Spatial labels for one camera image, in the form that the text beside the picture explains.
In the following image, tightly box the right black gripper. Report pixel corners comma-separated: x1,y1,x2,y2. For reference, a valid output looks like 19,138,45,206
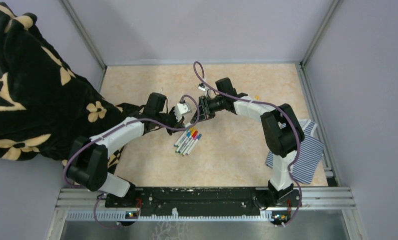
192,95,226,124

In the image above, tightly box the orange cap white marker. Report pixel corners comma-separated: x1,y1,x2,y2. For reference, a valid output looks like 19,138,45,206
176,128,196,153

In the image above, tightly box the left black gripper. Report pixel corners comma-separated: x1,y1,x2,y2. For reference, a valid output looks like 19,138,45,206
155,106,184,135

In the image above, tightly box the black floral blanket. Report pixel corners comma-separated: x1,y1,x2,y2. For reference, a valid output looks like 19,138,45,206
0,2,140,165

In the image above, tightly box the blue cap white marker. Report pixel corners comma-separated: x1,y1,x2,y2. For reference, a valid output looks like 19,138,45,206
184,133,202,156

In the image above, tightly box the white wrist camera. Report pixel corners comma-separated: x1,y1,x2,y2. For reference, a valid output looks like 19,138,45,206
174,102,192,121
198,83,208,92

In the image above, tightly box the blue striped cloth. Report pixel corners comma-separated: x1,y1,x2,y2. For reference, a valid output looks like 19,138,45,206
265,118,325,185

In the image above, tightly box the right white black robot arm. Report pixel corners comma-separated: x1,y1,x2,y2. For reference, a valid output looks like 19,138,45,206
190,77,304,206

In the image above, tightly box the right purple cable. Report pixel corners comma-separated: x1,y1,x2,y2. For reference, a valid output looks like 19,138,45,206
192,61,303,229

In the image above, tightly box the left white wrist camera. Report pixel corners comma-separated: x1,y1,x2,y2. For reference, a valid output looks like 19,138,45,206
174,102,192,121

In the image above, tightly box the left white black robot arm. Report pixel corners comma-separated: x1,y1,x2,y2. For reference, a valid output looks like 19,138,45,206
63,92,191,207

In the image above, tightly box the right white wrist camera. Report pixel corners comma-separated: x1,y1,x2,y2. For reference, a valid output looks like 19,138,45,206
198,83,208,92

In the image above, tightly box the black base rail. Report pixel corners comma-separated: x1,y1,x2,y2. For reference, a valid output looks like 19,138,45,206
105,187,301,226

